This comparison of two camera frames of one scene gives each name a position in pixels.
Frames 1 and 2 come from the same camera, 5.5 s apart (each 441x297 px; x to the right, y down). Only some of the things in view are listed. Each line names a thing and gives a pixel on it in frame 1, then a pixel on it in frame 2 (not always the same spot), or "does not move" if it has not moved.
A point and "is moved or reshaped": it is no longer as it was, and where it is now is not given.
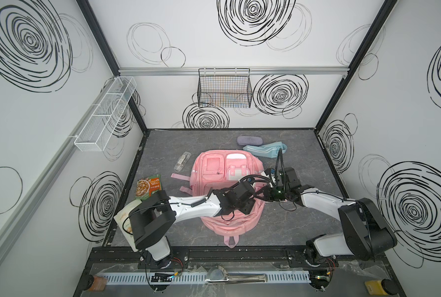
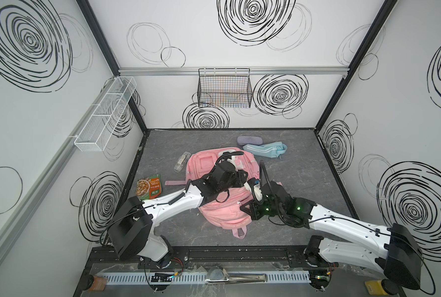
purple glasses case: [249, 140] does not move
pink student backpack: [221, 169] is moved or reshaped
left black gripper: [250, 193] to [237, 177]
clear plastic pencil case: [181, 163] does not move
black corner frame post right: [386, 9] does not move
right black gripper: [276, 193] to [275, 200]
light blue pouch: [270, 150] does not move
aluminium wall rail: [233, 70] does not move
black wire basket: [224, 88] does not move
